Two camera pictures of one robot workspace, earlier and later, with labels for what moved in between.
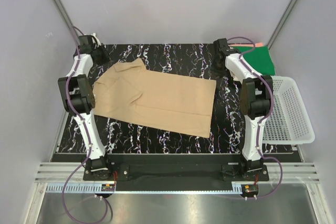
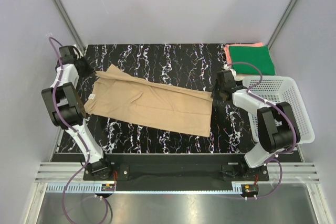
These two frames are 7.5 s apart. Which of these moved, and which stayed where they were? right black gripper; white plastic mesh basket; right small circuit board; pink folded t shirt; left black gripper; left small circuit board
Moved: left black gripper; right black gripper
Stayed: white plastic mesh basket; right small circuit board; left small circuit board; pink folded t shirt
